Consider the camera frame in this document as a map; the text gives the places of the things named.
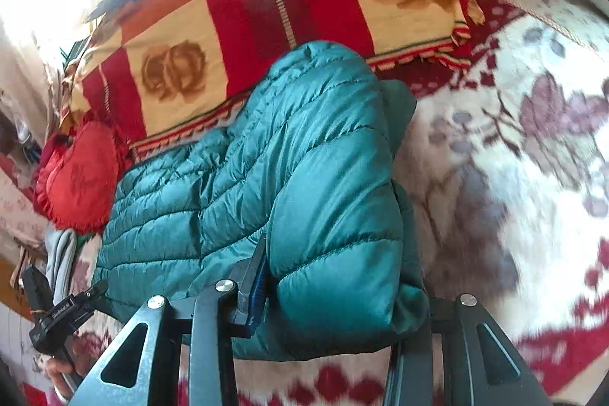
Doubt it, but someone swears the person's left hand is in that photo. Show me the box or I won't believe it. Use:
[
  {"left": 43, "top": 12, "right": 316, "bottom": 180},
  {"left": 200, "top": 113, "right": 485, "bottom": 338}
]
[{"left": 48, "top": 338, "right": 92, "bottom": 398}]

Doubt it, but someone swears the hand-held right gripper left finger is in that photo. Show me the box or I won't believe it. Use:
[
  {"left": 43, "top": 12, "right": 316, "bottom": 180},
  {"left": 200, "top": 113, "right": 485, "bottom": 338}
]
[{"left": 71, "top": 235, "right": 267, "bottom": 406}]

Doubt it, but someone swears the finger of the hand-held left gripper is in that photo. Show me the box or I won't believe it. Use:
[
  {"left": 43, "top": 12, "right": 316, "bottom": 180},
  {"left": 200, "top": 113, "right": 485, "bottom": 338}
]
[{"left": 71, "top": 280, "right": 108, "bottom": 308}]

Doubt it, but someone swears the white maroon floral plush blanket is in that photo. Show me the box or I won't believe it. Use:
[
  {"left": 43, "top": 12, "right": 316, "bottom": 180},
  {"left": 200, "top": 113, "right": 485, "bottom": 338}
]
[{"left": 29, "top": 0, "right": 609, "bottom": 406}]

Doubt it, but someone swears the checkered rose blanket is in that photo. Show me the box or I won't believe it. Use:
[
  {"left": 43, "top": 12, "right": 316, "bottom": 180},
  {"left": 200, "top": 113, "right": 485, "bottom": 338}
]
[{"left": 62, "top": 0, "right": 486, "bottom": 159}]

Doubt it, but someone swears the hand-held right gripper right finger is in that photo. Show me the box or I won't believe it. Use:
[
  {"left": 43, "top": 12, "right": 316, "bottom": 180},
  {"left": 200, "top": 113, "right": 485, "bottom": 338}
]
[{"left": 385, "top": 293, "right": 543, "bottom": 406}]

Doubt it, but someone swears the grey cloth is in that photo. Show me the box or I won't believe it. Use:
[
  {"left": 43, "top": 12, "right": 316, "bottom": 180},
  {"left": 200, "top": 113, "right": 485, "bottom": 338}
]
[{"left": 45, "top": 228, "right": 79, "bottom": 297}]

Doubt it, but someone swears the red heart pillow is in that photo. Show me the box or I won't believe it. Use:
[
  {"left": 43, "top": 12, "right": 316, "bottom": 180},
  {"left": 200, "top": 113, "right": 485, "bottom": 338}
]
[{"left": 33, "top": 118, "right": 131, "bottom": 231}]

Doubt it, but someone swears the teal puffer jacket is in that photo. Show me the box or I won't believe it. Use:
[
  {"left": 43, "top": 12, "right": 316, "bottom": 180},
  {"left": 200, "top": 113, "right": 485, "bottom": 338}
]
[{"left": 92, "top": 40, "right": 431, "bottom": 361}]

